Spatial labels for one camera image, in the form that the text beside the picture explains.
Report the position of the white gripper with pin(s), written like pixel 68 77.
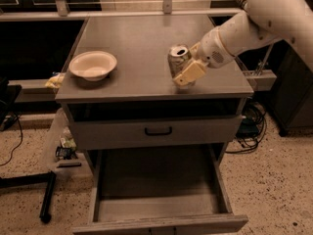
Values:
pixel 211 49

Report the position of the green and white soda can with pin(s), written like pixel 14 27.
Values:
pixel 179 58

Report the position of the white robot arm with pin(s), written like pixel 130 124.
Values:
pixel 258 24

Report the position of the grey top drawer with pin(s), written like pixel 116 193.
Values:
pixel 98 135

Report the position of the grey drawer cabinet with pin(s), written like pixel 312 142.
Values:
pixel 141 88

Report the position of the open grey middle drawer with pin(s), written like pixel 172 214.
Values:
pixel 159 191

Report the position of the white paper bowl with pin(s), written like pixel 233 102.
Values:
pixel 93 65

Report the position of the yellow snack bag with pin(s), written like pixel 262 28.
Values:
pixel 55 82

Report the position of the clear plastic storage bin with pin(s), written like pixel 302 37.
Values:
pixel 60 153

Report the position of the black drawer handle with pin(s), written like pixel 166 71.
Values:
pixel 159 131

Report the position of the metal frame rail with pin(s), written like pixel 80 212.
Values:
pixel 82 15

